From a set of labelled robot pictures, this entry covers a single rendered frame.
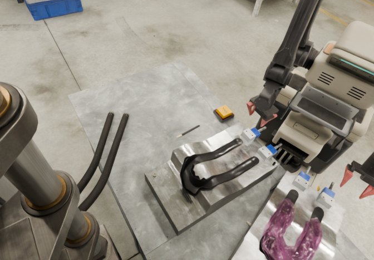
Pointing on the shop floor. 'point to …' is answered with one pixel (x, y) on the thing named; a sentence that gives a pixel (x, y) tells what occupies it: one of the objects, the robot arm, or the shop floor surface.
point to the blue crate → (54, 7)
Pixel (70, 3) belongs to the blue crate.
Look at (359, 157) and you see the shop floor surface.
